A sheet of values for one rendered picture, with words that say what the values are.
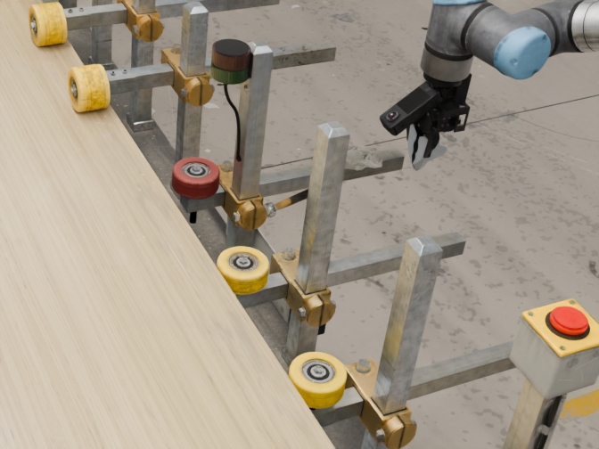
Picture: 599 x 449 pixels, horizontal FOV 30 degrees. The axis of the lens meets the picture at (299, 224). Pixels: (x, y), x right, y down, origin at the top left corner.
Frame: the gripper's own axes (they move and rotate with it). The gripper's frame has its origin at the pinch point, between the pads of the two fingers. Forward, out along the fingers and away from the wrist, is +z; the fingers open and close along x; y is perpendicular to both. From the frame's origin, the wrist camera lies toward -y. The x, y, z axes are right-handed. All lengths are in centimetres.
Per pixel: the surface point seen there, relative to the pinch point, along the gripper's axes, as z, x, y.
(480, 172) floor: 82, 91, 98
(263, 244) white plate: 3.9, -9.1, -35.5
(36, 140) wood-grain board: -7, 17, -68
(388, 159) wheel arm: -3.6, -1.4, -7.3
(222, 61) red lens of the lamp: -32, -6, -45
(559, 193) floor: 82, 72, 116
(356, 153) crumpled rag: -5.3, -0.4, -13.6
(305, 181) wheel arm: -2.3, -1.8, -24.5
